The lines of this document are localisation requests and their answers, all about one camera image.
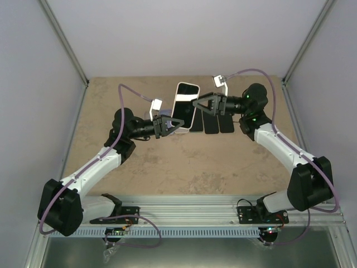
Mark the blue phone black screen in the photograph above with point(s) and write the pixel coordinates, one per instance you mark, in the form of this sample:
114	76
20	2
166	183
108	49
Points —
197	125

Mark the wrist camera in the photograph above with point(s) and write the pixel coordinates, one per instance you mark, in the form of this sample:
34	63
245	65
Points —
155	106
220	82

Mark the controller board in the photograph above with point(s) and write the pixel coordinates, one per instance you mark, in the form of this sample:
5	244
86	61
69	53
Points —
117	231
270	232

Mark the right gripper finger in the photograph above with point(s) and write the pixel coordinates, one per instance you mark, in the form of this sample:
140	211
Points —
204	100
209	109

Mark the clear plastic bag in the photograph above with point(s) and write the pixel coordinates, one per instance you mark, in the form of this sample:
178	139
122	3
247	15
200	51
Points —
109	251

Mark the white case of front phone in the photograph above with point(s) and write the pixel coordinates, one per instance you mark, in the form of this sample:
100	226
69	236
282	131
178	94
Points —
147	116

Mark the aluminium corner post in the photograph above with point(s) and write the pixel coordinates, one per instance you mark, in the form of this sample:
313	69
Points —
54	23
314	30

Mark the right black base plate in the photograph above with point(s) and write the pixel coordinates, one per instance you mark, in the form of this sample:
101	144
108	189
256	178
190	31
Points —
248	215

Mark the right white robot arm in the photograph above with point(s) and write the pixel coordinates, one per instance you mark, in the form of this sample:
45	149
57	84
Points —
311	177

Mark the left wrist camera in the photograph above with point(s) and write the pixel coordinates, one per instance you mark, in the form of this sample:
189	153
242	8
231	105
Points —
155	106

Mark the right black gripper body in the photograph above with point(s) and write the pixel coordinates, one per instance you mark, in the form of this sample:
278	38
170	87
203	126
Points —
222	101

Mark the right aluminium corner post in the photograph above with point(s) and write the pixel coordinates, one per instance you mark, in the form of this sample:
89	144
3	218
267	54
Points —
314	30

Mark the left controller board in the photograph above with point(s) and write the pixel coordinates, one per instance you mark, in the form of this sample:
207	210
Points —
117	231

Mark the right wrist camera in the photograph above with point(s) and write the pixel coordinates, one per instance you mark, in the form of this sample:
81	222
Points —
220	82

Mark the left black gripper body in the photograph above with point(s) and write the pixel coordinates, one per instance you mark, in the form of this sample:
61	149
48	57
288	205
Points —
157	124

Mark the right controller board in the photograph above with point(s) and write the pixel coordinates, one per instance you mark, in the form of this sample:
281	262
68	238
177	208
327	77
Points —
270	232

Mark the slotted cable duct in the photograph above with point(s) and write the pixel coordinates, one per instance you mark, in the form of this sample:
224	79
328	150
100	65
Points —
174	232

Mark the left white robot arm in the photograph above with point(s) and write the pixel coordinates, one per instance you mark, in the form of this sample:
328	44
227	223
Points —
64	204

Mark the left aluminium corner post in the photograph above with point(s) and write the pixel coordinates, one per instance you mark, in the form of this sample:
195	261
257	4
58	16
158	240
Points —
54	23

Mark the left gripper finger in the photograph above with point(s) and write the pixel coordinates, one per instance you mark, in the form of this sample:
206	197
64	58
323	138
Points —
166	118
171	126

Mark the lavender phone case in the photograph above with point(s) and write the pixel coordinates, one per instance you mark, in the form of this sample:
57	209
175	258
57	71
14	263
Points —
166	112

